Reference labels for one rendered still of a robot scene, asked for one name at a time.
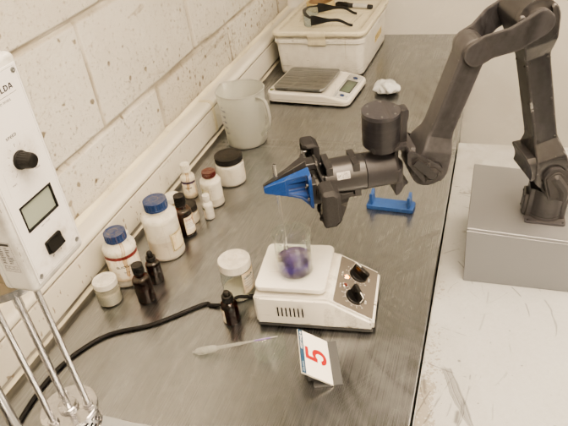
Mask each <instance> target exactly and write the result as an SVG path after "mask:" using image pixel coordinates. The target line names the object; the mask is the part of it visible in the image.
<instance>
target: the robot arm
mask: <svg viewBox="0 0 568 426"><path fill-rule="evenodd" d="M560 18H561V12H560V6H559V5H558V3H556V2H555V1H554V0H498V1H496V2H494V3H492V4H491V5H489V6H488V7H487V8H486V9H485V10H484V11H483V12H482V13H481V14H480V15H479V16H478V17H477V18H476V19H475V20H474V21H473V22H472V23H471V24H470V25H469V26H467V27H466V28H464V29H463V30H460V31H459V32H458V33H457V34H456V35H455V37H454V38H453V42H452V48H451V53H450V55H449V57H448V59H447V62H446V64H445V68H444V70H443V73H442V75H441V77H440V81H439V83H438V85H437V87H436V90H435V93H434V96H433V98H432V101H431V102H430V105H429V109H428V111H427V113H426V116H425V118H424V120H423V121H422V123H421V124H420V125H419V126H417V127H416V128H415V129H414V130H413V131H412V132H411V133H410V132H408V131H407V121H408V118H409V110H408V109H407V106H406V105H405V104H401V105H397V104H395V103H393V102H389V101H381V100H377V101H371V102H368V103H366V104H365V105H364V106H363V107H362V109H361V118H362V144H363V147H364V148H366V149H367V150H369V151H365V152H361V153H356V154H354V152H353V150H352V149H350V150H346V155H345V156H338V157H332V158H328V156H327V155H326V154H322V155H320V148H319V146H318V144H317V141H316V139H314V138H313V137H311V136H304V137H301V138H300V139H299V144H300V152H301V155H299V158H298V159H297V160H295V161H294V162H293V163H292V164H291V165H289V166H288V167H287V168H286V169H284V170H283V171H281V172H279V173H278V174H277V177H278V180H277V181H275V182H274V177H273V178H272V179H270V180H269V181H267V182H266V183H264V184H263V188H264V191H265V194H274V195H280V196H287V197H293V198H299V199H302V200H304V201H305V202H306V203H308V204H309V205H310V206H311V208H313V209H314V205H316V204H317V211H318V212H319V215H320V221H322V222H323V223H324V226H325V227H326V228H330V227H337V226H338V225H339V224H340V223H341V221H342V217H343V216H344V213H345V211H346V208H347V203H348V200H349V198H350V197H357V196H360V195H362V190H363V189H367V188H376V187H380V186H385V185H390V186H391V187H392V189H393V191H394V193H395V195H398V194H399V193H400V192H401V191H402V190H403V188H404V186H405V185H406V184H407V183H408V181H407V179H406V178H405V176H404V175H403V162H402V160H403V161H404V163H405V165H406V167H407V170H408V171H409V173H410V175H411V177H412V179H413V181H414V182H416V183H418V184H421V185H430V184H433V183H436V182H438V181H441V180H442V179H443V178H444V177H445V175H446V173H447V172H448V169H449V165H450V162H451V155H452V137H453V134H454V130H455V128H456V125H457V123H458V121H459V118H460V116H461V114H462V111H463V109H464V107H465V105H466V103H467V99H468V97H469V96H470V93H471V91H472V88H473V86H474V84H475V81H476V79H477V77H478V74H479V72H480V69H481V67H482V66H483V64H484V63H486V62H487V61H489V60H490V59H492V58H494V57H499V56H502V55H505V54H508V53H512V52H514V53H515V54H516V67H517V74H518V82H519V89H520V97H521V104H522V116H523V124H524V134H523V136H522V138H521V139H520V140H516V141H513V142H512V144H513V147H514V150H515V155H514V158H513V159H514V161H515V162H516V163H517V165H518V166H519V167H520V168H521V169H522V170H523V172H524V173H525V174H526V176H527V177H528V178H529V183H528V185H525V186H524V189H523V193H522V200H521V203H520V205H521V213H522V214H523V219H524V222H526V223H531V224H539V225H548V226H557V227H564V226H565V212H566V209H567V205H568V157H567V154H566V152H565V149H564V147H563V145H562V144H561V142H560V139H559V137H558V135H557V128H556V118H555V108H554V87H553V76H552V65H551V51H552V49H553V47H554V44H555V42H556V41H557V39H558V37H559V32H560ZM500 26H503V28H504V29H503V30H499V31H496V32H494V31H495V30H496V29H497V28H499V27H500ZM399 150H400V151H401V157H402V160H401V159H400V158H399V157H398V151H399Z"/></svg>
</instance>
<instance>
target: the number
mask: <svg viewBox="0 0 568 426"><path fill-rule="evenodd" d="M302 333H303V348H304V356H305V364H306V372H307V373H309V374H312V375H315V376H317V377H319V378H321V379H323V380H327V381H329V382H330V375H329V369H328V363H327V357H326V351H325V342H324V341H321V340H320V339H318V338H316V337H313V336H311V335H309V334H307V333H304V332H302Z"/></svg>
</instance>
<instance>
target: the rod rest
mask: <svg viewBox="0 0 568 426"><path fill-rule="evenodd" d="M415 205H416V203H415V202H414V201H412V192H409V195H408V197H407V200H398V199H383V198H375V189H374V188H372V190H371V194H369V201H368V203H367V204H366V207H367V209H371V210H384V211H392V212H400V213H407V214H412V213H413V211H414V208H415Z"/></svg>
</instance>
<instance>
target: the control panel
mask: <svg viewBox="0 0 568 426"><path fill-rule="evenodd" d="M355 263H356V262H354V261H352V260H350V259H348V258H346V257H344V256H342V257H341V263H340V268H339V272H338V277H337V281H336V288H335V292H334V297H333V301H334V302H336V303H339V304H341V305H343V306H345V307H347V308H349V309H351V310H353V311H356V312H358V313H360V314H362V315H364V316H366V317H368V318H370V319H372V318H373V312H374V299H375V292H376V285H377V278H378V273H377V272H375V271H373V270H371V269H369V268H367V267H365V266H363V265H362V267H363V268H364V269H365V270H366V271H367V272H368V273H369V274H370V276H369V277H368V279H367V280H366V281H365V282H358V281H355V280H354V279H353V278H352V277H351V274H350V270H351V269H352V267H353V266H354V265H355ZM345 275H348V276H349V279H347V278H346V277H345ZM344 282H345V283H347V285H348V286H347V287H346V286H344V284H343V283H344ZM355 283H356V284H358V285H359V287H360V289H361V291H362V293H363V295H364V300H363V303H362V304H360V305H356V304H353V303H351V302H350V301H349V300H348V299H347V295H346V293H347V290H349V289H351V288H352V286H353V285H354V284H355Z"/></svg>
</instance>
